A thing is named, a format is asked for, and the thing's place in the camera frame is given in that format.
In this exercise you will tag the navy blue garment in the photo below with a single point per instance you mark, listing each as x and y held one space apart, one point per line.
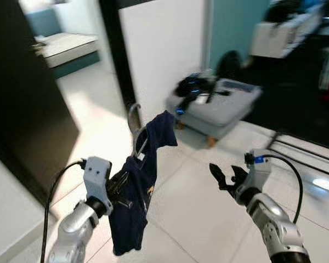
131 219

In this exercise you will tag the dark grey hanger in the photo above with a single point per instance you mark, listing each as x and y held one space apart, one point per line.
130 116

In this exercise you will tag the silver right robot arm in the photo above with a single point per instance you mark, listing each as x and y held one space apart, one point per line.
274 224

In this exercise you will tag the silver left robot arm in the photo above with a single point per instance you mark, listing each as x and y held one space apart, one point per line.
77 224

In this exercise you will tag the grey footstool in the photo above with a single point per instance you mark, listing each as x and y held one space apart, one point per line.
225 109

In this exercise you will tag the black metal clothes rack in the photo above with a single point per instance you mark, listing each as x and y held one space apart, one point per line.
307 148

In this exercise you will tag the small white device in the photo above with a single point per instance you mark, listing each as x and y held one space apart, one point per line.
202 99

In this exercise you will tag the dark carpet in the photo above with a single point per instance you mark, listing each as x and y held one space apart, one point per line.
296 93

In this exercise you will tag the black backpack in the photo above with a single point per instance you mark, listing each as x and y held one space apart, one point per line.
230 66

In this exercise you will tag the white shelf unit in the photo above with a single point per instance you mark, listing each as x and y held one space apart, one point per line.
279 38

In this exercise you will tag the black door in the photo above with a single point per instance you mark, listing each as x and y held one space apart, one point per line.
22 82

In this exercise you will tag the bed with grey mattress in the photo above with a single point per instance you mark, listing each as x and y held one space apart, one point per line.
66 46

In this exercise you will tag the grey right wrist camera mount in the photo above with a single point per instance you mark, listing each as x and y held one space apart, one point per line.
257 172

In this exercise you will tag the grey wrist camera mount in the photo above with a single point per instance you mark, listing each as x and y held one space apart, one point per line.
97 175
257 172

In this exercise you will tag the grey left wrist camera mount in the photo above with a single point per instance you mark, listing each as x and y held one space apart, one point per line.
97 175

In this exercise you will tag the black door frame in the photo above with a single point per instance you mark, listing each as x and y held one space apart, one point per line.
118 55

